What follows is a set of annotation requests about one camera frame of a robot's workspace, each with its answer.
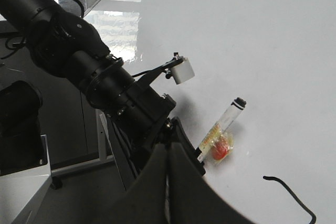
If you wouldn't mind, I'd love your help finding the white cylindrical wrist camera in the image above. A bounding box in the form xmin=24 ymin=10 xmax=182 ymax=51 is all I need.
xmin=171 ymin=58 xmax=195 ymax=84

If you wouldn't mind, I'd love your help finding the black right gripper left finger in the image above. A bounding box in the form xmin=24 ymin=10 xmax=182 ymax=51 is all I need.
xmin=91 ymin=144 xmax=168 ymax=223

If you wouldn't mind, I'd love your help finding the black and white whiteboard marker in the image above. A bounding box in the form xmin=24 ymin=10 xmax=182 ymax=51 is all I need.
xmin=195 ymin=97 xmax=246 ymax=164

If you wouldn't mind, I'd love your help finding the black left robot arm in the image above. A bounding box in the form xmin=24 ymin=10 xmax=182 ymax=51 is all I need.
xmin=1 ymin=0 xmax=205 ymax=175

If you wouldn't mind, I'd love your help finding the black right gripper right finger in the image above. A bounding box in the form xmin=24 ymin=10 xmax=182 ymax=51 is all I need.
xmin=168 ymin=143 xmax=252 ymax=223

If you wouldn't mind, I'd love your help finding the grey whiteboard stand leg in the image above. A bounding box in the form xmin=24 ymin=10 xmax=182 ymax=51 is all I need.
xmin=50 ymin=109 xmax=114 ymax=190

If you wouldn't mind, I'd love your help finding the white whiteboard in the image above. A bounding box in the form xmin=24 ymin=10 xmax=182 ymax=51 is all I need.
xmin=86 ymin=0 xmax=335 ymax=223

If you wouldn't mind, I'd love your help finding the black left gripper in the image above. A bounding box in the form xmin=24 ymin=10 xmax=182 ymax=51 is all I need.
xmin=106 ymin=82 xmax=206 ymax=176

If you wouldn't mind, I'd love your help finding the white metal cabinet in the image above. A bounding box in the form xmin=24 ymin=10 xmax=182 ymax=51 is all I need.
xmin=0 ymin=65 xmax=53 ymax=224

